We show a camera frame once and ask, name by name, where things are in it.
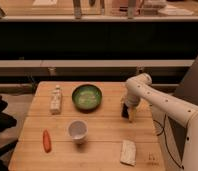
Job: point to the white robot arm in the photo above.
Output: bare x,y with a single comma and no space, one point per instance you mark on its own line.
185,113

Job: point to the black eraser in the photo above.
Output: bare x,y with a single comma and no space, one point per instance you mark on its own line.
124,112

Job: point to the orange carrot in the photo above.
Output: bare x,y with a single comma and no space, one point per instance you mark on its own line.
46,141

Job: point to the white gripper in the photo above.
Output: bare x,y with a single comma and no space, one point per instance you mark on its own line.
131,101

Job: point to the green bowl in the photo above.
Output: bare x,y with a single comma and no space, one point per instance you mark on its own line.
87,97

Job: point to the white cup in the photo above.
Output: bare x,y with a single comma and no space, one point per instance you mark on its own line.
77,130

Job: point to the white tube bottle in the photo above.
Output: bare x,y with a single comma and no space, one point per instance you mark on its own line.
56,100

